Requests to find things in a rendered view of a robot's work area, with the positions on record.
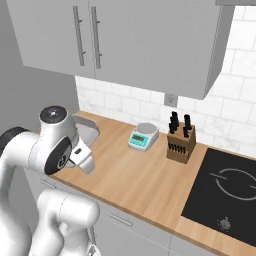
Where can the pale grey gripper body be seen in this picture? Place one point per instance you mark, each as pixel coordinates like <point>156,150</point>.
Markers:
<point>87,131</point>

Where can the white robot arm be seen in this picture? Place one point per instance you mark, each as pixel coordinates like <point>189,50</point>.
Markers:
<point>55,150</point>

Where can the white and teal kitchen scale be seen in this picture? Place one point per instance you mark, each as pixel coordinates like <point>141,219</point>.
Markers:
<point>143,136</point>

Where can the grey drawer front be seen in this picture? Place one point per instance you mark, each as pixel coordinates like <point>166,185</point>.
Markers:
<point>36,185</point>
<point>190,249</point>
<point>140,233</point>

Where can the wooden knife block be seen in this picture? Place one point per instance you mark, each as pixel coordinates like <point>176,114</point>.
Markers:
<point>181,146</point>

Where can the black hob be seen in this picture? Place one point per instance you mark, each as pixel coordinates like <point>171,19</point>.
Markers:
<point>226,190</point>

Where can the grey extractor hood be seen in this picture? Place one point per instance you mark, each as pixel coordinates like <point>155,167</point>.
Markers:
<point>236,2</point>

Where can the grey wall socket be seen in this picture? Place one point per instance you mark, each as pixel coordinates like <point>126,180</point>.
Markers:
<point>171,99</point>

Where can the wide grey wall cupboard door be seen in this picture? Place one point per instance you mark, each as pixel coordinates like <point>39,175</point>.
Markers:
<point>156,43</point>

